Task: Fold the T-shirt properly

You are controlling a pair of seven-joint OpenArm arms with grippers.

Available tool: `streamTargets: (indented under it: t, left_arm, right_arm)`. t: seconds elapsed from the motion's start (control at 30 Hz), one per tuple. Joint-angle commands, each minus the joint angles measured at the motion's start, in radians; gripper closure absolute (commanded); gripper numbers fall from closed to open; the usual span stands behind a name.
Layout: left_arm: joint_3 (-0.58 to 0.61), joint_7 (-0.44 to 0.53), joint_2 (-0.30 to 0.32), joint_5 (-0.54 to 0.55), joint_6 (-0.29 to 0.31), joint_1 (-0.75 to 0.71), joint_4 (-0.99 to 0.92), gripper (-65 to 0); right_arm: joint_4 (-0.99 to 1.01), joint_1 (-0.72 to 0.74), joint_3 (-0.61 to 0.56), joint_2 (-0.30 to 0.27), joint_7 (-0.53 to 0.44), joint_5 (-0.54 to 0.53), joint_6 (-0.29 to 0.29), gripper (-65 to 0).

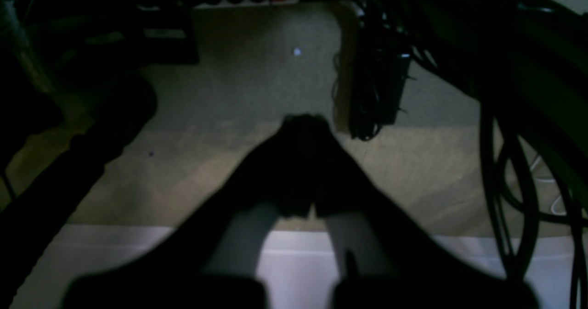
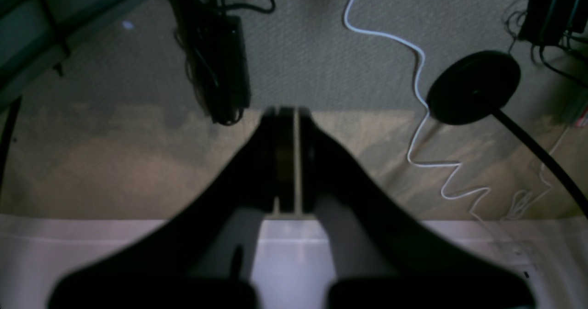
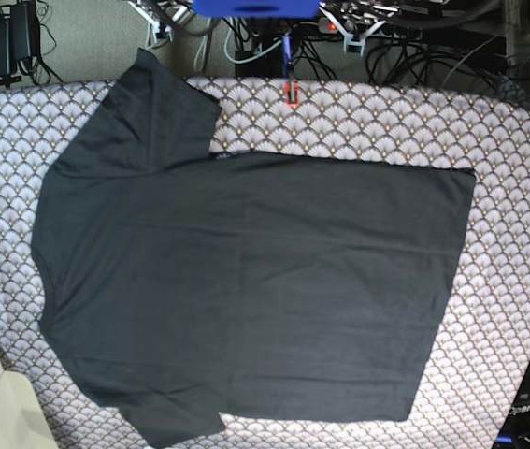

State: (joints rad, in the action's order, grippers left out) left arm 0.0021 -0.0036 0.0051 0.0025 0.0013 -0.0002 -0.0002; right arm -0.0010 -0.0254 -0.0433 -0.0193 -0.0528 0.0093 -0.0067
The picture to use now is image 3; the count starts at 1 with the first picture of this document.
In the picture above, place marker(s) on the dark grey T-shirt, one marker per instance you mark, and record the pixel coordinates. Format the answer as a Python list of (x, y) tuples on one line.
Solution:
[(180, 286)]

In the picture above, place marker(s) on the red table clamp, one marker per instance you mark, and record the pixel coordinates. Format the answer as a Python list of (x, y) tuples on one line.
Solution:
[(291, 93)]

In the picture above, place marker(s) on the black power strip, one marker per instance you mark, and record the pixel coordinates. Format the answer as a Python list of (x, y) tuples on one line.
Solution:
[(348, 29)]

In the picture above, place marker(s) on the fan-patterned tablecloth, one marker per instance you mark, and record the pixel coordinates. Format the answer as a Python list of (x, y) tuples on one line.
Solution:
[(482, 348)]

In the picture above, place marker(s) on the black power adapter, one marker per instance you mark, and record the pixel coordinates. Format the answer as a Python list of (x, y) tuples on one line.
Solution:
[(19, 38)]

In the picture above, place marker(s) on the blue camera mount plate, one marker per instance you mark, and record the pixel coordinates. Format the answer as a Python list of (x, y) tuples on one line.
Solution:
[(256, 8)]

